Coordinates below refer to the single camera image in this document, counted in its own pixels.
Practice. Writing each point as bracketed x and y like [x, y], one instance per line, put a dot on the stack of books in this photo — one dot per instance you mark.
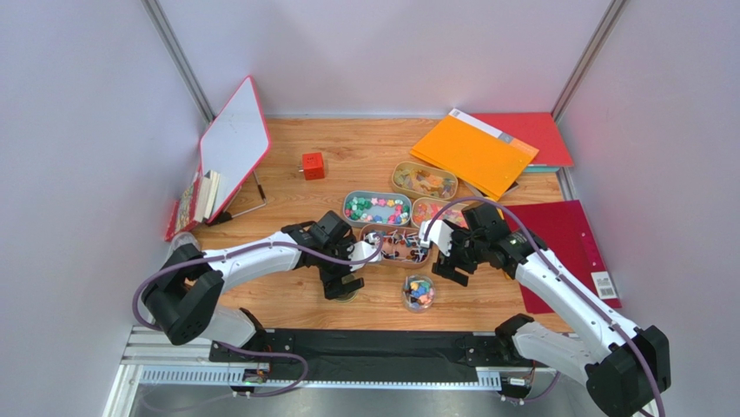
[194, 206]

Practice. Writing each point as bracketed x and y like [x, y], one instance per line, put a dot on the gold round lid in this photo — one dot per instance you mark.
[346, 298]

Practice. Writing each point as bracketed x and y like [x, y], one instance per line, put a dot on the red cube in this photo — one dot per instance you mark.
[313, 166]

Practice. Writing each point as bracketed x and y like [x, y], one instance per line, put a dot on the orange folder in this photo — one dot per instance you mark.
[486, 157]

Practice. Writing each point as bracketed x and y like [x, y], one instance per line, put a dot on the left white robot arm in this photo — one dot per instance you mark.
[182, 299]

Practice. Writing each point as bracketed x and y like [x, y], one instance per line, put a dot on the beige tray of star candies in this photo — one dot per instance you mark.
[425, 208]

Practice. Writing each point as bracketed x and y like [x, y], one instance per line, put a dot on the metal board stand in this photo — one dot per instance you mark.
[248, 197]

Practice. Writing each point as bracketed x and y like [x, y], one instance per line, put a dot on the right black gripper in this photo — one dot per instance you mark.
[458, 257]

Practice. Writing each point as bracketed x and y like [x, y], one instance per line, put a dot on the clear plastic cup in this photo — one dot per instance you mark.
[182, 239]

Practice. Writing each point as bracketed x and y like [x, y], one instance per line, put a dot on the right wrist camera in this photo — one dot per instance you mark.
[436, 233]

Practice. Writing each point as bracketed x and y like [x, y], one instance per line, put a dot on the teal book under folder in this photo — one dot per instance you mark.
[541, 169]

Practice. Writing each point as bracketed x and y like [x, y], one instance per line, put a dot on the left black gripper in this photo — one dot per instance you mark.
[333, 290]

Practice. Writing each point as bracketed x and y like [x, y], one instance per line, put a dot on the aluminium rail frame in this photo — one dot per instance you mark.
[202, 378]

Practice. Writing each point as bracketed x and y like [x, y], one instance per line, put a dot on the grey tray of round candies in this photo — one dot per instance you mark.
[369, 207]

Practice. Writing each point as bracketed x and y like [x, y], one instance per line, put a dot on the white board with red frame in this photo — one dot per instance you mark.
[234, 144]

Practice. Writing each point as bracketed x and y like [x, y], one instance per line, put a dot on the clear glass jar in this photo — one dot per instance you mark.
[418, 293]

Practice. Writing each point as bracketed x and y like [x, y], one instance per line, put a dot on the red folder at back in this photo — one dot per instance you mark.
[537, 129]

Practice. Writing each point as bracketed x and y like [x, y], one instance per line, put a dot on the dark red folder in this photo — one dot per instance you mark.
[564, 228]

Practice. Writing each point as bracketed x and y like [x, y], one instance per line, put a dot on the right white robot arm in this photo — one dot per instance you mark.
[623, 367]

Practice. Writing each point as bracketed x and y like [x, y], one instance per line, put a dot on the yellow plastic scoop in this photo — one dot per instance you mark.
[503, 247]

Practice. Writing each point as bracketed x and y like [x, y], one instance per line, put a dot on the beige tray of popsicle candies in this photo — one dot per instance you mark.
[417, 180]

